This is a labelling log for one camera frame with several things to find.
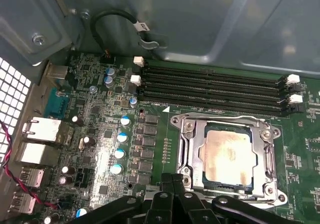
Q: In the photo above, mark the silver topped CPU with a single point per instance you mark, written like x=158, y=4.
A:
x=230, y=156

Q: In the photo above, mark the blue port connector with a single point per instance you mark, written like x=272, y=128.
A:
x=56, y=103

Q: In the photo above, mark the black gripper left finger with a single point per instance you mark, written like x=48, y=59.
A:
x=157, y=206

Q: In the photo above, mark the black and grey PC case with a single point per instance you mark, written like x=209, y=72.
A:
x=200, y=21

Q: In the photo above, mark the metal CPU socket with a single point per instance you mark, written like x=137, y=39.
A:
x=275, y=201

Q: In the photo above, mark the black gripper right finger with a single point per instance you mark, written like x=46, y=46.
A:
x=192, y=206

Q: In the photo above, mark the metal socket cover frame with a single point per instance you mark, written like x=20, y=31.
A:
x=196, y=156

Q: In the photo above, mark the green motherboard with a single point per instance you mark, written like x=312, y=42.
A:
x=295, y=143

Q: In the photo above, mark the silver port block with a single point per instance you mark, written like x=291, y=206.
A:
x=42, y=130
x=35, y=153
x=25, y=204
x=32, y=177
x=56, y=73

